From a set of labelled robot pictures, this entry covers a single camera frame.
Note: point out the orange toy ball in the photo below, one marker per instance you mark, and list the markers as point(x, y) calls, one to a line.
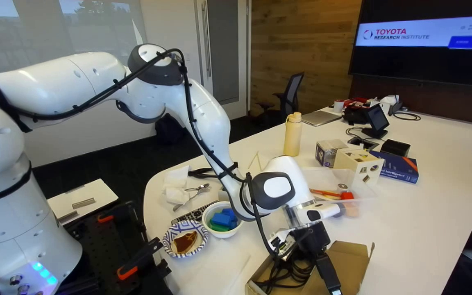
point(353, 210)

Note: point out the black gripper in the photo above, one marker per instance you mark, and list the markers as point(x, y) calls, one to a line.
point(311, 240)

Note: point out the blue toy blocks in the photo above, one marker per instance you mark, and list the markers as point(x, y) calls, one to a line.
point(225, 218)

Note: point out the grey laptop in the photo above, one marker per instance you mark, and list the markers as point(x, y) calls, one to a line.
point(322, 118)

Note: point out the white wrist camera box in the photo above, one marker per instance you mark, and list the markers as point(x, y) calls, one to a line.
point(324, 210)

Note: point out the small grey cube box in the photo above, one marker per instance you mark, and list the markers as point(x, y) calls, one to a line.
point(329, 154)

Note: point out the black bag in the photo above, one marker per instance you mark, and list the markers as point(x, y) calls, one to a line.
point(356, 115)

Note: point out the white device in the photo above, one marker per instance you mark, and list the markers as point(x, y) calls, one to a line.
point(391, 103)

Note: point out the black tablet on stand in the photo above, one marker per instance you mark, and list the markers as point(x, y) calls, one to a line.
point(378, 118)

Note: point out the small black box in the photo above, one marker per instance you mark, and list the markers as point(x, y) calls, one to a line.
point(396, 148)

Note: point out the red object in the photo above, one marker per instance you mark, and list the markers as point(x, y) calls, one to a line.
point(355, 102)

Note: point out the white bowl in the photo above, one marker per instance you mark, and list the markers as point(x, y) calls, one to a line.
point(207, 221)

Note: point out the cream squeeze bottle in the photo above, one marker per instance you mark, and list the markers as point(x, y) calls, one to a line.
point(293, 136)

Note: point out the black mesh office chair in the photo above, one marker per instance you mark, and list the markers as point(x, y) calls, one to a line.
point(293, 92)

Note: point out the white napkin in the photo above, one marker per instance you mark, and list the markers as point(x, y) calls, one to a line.
point(176, 189)

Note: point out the wall television screen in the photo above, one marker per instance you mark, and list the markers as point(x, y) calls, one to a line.
point(422, 38)

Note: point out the blue patterned plate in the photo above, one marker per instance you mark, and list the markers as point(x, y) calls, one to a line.
point(168, 240)

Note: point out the brown taped cardboard box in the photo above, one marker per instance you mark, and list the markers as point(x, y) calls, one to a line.
point(352, 262)

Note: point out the metal spoon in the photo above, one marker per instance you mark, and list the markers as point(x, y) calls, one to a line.
point(199, 187)

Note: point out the black remote control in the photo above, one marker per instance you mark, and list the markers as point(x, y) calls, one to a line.
point(194, 215)

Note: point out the orange toy stick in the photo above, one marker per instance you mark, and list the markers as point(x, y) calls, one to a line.
point(327, 192)

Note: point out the clear plastic toy container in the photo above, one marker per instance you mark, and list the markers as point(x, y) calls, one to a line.
point(353, 203)

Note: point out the red toy ball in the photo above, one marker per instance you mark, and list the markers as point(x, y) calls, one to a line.
point(347, 195)

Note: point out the wall whiteboard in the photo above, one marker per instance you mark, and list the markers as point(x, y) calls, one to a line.
point(57, 26)

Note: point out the wooden chopstick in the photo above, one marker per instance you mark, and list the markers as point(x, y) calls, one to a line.
point(258, 161)
point(253, 164)

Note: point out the white door glass panel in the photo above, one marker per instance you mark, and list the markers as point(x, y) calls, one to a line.
point(222, 54)

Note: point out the flat blue box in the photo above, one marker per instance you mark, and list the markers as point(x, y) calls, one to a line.
point(397, 167)

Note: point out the white flat board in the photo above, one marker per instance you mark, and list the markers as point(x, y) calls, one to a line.
point(83, 194)

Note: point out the brown toy food slice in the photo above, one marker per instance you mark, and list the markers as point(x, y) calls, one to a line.
point(186, 241)

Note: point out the white cup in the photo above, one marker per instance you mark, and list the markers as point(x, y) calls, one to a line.
point(338, 105)

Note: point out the grey metal bar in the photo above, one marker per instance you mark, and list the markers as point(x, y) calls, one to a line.
point(68, 217)
point(83, 203)

